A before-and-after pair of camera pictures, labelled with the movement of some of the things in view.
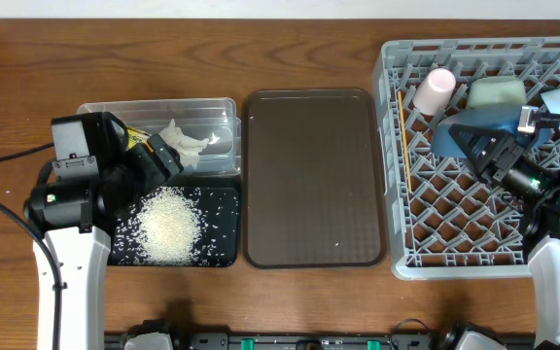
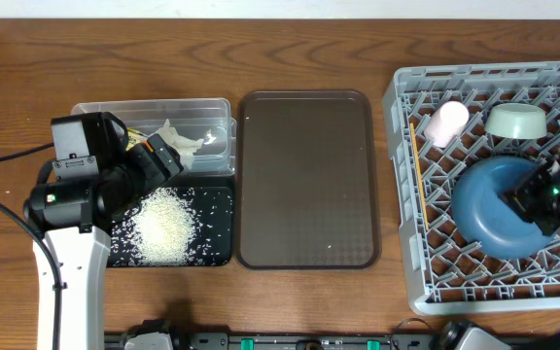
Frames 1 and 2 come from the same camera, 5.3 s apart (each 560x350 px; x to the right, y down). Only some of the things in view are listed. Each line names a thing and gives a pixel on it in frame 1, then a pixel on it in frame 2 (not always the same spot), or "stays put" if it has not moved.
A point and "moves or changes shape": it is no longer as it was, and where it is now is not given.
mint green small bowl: (497, 92) moves or changes shape
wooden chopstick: (404, 144) -> (419, 177)
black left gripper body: (143, 176) stays put
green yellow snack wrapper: (135, 136) stays put
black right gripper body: (509, 152) -> (546, 202)
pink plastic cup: (435, 92) -> (448, 122)
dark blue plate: (503, 119) -> (485, 220)
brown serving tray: (314, 178) stays put
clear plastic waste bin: (212, 120) stays put
